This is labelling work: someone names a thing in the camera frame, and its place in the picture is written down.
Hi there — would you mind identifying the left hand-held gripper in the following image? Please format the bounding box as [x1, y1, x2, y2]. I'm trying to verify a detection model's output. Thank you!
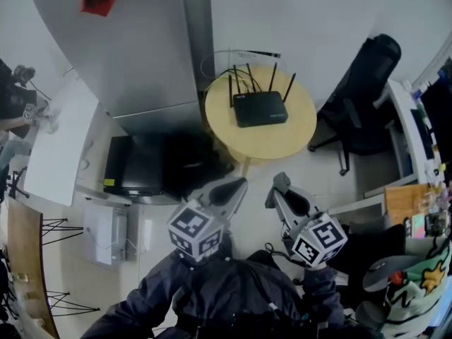
[167, 177, 249, 267]

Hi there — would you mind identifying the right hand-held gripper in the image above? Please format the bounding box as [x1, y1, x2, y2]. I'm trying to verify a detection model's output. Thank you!
[273, 184, 349, 269]

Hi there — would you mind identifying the black router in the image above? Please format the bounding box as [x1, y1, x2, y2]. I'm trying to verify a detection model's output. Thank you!
[227, 61, 297, 129]

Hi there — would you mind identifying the person's left forearm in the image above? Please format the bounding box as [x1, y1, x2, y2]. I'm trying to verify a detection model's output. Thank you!
[136, 251, 213, 317]

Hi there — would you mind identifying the person's right forearm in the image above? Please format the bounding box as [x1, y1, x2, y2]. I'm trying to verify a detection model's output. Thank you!
[302, 265, 346, 331]

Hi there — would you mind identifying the black bag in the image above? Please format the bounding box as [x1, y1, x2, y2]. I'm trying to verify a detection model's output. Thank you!
[162, 132, 236, 201]

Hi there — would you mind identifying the round wooden table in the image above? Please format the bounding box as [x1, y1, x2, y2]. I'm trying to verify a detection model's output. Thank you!
[204, 65, 318, 178]

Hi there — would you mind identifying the black box on shelf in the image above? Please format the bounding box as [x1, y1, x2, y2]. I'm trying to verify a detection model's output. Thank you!
[103, 134, 167, 197]

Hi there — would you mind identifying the person's dark jacket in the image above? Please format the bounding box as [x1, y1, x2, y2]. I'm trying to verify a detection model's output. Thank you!
[81, 249, 349, 339]

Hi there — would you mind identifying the cluttered wooden desk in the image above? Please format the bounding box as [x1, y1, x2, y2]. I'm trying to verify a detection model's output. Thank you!
[383, 184, 452, 240]

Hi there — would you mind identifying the grey oval pad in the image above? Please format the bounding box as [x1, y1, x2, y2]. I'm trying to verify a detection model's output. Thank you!
[362, 255, 418, 292]

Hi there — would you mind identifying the black office chair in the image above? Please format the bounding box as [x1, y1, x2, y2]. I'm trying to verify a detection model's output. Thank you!
[307, 32, 403, 176]

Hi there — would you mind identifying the white floor device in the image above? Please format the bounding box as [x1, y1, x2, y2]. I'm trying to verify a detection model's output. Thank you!
[83, 203, 128, 265]

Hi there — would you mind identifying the white desk with monitor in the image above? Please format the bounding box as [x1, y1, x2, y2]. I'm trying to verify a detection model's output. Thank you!
[363, 79, 439, 198]

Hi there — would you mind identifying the green patterned bag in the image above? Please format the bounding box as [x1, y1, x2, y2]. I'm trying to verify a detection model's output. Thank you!
[383, 240, 452, 339]

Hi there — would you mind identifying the black monitor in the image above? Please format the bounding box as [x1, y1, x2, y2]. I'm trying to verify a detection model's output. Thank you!
[420, 57, 452, 160]

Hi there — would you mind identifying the grey refrigerator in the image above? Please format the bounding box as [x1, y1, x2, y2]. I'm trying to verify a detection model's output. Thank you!
[33, 0, 215, 136]

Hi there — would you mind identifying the plain white desk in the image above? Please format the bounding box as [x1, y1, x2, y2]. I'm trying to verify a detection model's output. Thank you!
[24, 79, 100, 206]

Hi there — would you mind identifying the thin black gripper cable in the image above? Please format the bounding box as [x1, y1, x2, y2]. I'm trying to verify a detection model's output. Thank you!
[263, 242, 285, 259]

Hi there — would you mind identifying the yellow cable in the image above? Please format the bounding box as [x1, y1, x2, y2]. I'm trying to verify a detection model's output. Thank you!
[218, 69, 256, 85]

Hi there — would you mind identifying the white cable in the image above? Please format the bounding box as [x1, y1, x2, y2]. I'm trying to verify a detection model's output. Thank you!
[198, 49, 234, 84]

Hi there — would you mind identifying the white wall network box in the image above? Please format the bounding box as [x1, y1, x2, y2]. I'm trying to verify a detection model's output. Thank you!
[227, 47, 283, 71]

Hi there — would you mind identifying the wooden desk with wire legs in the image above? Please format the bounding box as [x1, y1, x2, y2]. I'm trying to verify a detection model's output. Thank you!
[6, 198, 100, 339]

